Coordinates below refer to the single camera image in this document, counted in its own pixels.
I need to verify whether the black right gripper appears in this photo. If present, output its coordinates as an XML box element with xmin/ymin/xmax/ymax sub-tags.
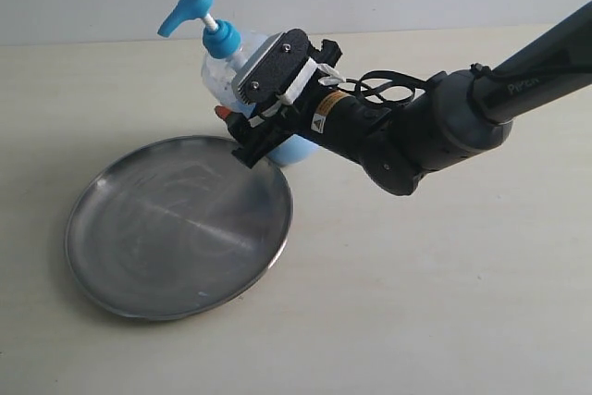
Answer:
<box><xmin>214</xmin><ymin>37</ymin><xmax>394</xmax><ymax>169</ymax></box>

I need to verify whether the blue pump soap bottle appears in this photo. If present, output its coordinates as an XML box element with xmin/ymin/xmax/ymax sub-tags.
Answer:
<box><xmin>157</xmin><ymin>0</ymin><xmax>320</xmax><ymax>166</ymax></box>

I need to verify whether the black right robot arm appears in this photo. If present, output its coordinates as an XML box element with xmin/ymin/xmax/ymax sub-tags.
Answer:
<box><xmin>216</xmin><ymin>6</ymin><xmax>591</xmax><ymax>196</ymax></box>

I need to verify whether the round stainless steel plate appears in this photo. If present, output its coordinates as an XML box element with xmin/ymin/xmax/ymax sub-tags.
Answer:
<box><xmin>64</xmin><ymin>136</ymin><xmax>293</xmax><ymax>321</ymax></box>

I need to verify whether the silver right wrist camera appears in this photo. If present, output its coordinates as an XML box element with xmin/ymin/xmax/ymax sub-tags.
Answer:
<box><xmin>231</xmin><ymin>29</ymin><xmax>313</xmax><ymax>105</ymax></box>

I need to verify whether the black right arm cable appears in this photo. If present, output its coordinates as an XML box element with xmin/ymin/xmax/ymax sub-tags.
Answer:
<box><xmin>318</xmin><ymin>68</ymin><xmax>429</xmax><ymax>107</ymax></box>

